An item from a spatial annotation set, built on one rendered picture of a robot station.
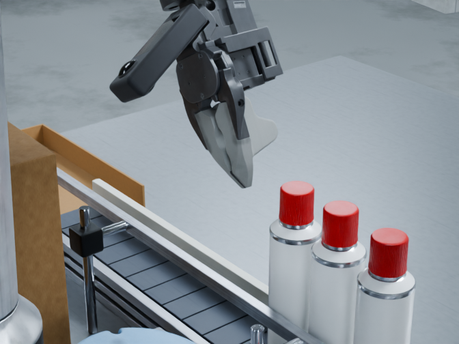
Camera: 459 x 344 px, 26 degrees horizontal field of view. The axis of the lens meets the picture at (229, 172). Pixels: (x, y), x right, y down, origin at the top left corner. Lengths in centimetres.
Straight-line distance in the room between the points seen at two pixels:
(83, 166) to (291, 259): 69
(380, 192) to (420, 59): 324
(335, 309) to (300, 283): 5
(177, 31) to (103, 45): 391
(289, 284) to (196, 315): 19
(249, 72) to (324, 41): 392
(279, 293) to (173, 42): 27
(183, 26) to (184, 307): 34
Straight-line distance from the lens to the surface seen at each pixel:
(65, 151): 163
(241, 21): 104
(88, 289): 116
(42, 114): 409
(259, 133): 101
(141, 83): 95
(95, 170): 156
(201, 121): 103
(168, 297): 116
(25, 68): 463
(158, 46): 97
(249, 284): 112
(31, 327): 68
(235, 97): 98
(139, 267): 122
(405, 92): 193
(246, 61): 102
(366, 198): 151
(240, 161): 100
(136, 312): 118
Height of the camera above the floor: 150
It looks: 25 degrees down
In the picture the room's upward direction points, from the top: straight up
